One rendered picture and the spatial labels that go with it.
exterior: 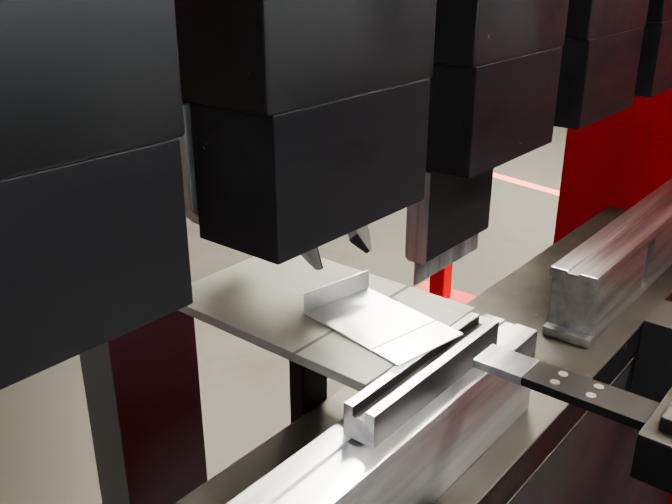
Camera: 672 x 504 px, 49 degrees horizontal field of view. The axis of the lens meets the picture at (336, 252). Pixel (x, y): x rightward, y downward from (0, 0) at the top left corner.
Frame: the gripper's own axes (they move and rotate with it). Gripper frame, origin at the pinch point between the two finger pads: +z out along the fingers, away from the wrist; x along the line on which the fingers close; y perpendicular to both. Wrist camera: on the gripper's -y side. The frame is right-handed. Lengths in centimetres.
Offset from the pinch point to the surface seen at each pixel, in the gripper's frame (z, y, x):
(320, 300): 3.8, -1.7, -3.0
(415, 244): 4.5, 15.9, -4.8
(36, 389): -25, -195, 15
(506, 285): 9.9, -15.5, 37.6
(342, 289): 3.6, -1.5, -0.1
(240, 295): -0.4, -8.0, -7.4
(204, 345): -18, -186, 71
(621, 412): 22.6, 20.4, 2.4
